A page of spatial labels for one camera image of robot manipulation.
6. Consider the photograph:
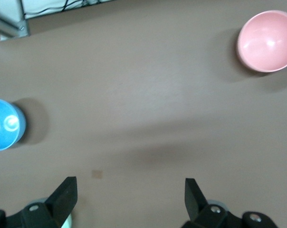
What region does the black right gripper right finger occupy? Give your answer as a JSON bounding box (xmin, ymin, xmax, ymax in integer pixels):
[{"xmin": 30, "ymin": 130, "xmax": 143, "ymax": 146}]
[{"xmin": 183, "ymin": 177, "xmax": 244, "ymax": 228}]

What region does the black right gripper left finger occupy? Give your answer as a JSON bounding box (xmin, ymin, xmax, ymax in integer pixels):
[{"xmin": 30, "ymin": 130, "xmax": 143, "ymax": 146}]
[{"xmin": 7, "ymin": 176, "xmax": 77, "ymax": 228}]

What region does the blue bowl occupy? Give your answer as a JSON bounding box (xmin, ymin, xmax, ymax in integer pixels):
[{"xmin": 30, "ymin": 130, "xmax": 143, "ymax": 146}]
[{"xmin": 0, "ymin": 98, "xmax": 27, "ymax": 152}]

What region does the pink bowl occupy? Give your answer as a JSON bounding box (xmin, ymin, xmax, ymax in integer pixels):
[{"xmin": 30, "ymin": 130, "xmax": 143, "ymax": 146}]
[{"xmin": 237, "ymin": 9, "xmax": 287, "ymax": 73}]

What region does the silver metal frame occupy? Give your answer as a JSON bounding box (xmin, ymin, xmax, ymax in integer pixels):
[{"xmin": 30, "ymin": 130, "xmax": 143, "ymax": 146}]
[{"xmin": 0, "ymin": 0, "xmax": 31, "ymax": 41}]

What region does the black cable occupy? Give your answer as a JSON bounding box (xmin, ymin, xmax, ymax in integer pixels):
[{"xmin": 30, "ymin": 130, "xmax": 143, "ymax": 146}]
[{"xmin": 24, "ymin": 0, "xmax": 104, "ymax": 17}]

